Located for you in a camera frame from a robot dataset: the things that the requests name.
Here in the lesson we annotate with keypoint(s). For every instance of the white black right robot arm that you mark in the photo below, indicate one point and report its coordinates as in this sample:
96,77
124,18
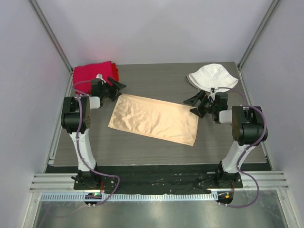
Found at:
248,129

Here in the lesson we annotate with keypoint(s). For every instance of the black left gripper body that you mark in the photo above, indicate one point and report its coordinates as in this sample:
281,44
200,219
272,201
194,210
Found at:
108,91

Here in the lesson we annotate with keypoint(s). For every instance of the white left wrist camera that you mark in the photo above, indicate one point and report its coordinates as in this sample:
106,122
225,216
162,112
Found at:
100,76

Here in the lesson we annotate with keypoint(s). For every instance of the beige satin napkin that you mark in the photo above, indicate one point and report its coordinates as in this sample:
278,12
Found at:
155,118

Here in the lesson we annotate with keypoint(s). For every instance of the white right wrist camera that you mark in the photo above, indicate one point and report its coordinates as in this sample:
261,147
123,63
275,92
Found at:
214,90

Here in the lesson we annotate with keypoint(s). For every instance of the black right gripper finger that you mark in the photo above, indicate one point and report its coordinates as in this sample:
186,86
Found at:
193,100
200,112

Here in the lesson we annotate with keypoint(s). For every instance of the white bucket hat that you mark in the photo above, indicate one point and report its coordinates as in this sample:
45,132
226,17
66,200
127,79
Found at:
212,76

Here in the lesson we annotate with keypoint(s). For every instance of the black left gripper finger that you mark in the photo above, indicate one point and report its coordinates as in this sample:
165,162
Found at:
116,85
114,96

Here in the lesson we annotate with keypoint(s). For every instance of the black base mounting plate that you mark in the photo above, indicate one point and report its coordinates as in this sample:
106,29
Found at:
151,179

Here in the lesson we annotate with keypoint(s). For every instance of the red folded cloth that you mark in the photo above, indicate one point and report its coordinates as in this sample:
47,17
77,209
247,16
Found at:
88,72

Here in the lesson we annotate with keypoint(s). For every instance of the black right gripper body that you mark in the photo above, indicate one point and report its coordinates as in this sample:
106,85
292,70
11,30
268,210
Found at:
212,107

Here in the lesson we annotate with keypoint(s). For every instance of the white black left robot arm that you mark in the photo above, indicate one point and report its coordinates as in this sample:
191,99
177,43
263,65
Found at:
76,119

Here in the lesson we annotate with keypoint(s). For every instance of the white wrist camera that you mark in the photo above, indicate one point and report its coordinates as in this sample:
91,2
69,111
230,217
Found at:
214,90
100,76

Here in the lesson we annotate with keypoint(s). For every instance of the white slotted cable duct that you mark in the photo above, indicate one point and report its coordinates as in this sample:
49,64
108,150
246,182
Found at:
93,196

